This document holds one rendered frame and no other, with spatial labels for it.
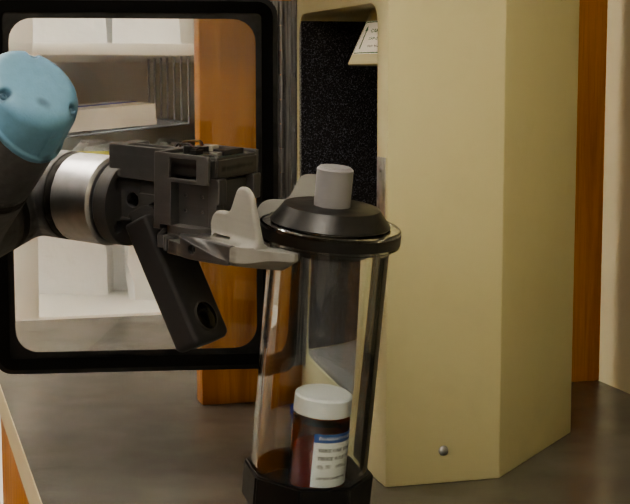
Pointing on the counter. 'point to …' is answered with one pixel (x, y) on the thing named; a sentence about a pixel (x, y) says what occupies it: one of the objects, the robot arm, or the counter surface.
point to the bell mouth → (367, 44)
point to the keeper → (381, 183)
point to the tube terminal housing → (472, 231)
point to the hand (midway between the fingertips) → (325, 255)
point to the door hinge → (287, 16)
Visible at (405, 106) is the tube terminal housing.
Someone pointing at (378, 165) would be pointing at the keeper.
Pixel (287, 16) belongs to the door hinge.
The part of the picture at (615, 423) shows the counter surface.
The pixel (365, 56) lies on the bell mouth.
